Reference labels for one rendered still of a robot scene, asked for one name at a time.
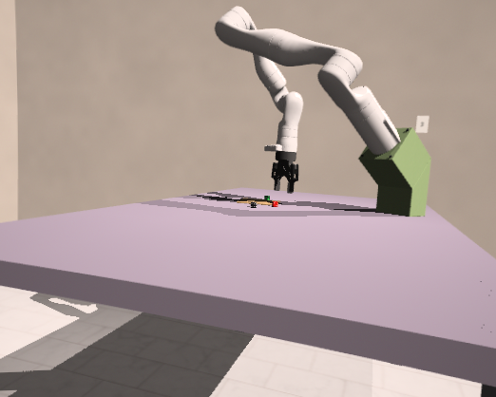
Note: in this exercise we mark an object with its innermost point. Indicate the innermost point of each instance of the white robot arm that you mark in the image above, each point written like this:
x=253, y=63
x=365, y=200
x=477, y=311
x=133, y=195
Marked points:
x=340, y=68

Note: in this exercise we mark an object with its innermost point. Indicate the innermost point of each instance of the brown flat mat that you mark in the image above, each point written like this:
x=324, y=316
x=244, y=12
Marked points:
x=258, y=201

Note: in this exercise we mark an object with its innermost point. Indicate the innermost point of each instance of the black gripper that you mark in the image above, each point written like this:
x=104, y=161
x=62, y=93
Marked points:
x=286, y=168

